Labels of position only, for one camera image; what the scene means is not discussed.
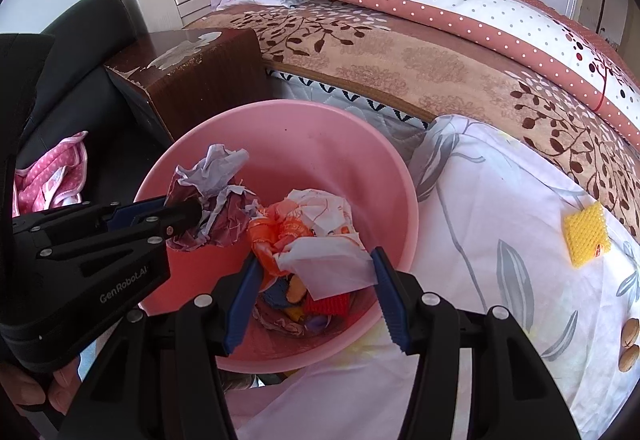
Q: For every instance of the brown nut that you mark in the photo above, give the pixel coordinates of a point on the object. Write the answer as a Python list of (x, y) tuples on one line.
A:
[(631, 332), (629, 358)]

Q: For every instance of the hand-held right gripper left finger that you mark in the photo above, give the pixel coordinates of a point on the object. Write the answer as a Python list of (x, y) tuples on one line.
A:
[(245, 290)]

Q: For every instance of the black leather sofa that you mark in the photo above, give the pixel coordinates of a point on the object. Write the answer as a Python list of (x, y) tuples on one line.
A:
[(90, 34)]

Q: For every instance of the brown leaf print blanket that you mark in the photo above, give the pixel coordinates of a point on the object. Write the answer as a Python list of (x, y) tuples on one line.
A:
[(400, 59)]

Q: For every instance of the pink plastic basin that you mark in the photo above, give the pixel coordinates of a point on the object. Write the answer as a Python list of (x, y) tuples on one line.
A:
[(320, 144)]

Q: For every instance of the brown wooden nightstand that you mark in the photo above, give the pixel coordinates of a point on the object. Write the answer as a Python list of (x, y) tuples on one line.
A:
[(215, 79)]

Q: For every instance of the white floral bed sheet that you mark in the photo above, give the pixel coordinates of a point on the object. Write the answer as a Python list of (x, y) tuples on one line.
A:
[(475, 220)]

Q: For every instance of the red foam net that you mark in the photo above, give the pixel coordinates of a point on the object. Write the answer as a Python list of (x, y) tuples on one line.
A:
[(325, 306)]

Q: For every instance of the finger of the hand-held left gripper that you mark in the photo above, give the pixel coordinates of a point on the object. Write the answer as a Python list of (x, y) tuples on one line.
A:
[(170, 222), (120, 215)]

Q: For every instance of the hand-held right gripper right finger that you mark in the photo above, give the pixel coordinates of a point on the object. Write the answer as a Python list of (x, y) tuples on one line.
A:
[(387, 300)]

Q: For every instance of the pink polka dot cloth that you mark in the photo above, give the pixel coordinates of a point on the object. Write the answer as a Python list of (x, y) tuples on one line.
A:
[(50, 174)]

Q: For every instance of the person's left hand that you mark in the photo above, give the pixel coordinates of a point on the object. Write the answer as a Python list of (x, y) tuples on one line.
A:
[(62, 387)]

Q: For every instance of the maroon wrapper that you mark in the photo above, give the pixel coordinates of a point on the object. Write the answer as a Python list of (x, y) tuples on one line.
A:
[(225, 220)]

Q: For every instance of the yellow foam net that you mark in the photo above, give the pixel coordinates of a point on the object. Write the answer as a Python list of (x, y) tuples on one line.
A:
[(585, 235)]

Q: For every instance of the white printed plastic bag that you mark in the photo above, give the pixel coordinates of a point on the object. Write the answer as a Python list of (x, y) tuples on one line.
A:
[(325, 270)]

